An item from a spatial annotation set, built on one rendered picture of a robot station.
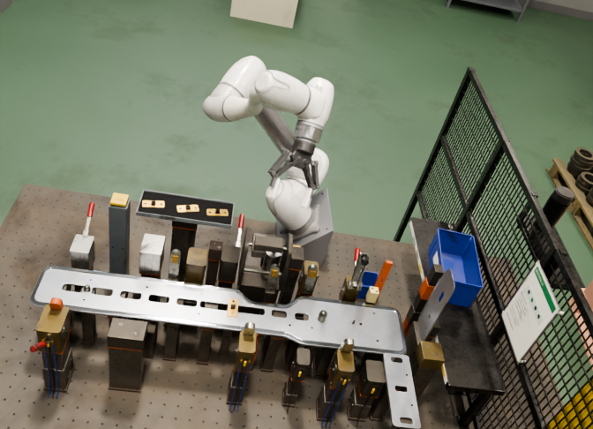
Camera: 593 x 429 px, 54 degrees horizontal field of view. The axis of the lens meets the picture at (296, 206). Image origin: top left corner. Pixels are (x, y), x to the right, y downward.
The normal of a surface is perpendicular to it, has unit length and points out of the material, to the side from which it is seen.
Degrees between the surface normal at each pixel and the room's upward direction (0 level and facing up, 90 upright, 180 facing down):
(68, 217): 0
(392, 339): 0
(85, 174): 0
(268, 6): 90
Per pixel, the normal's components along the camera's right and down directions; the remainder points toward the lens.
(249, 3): -0.01, 0.65
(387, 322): 0.20, -0.74
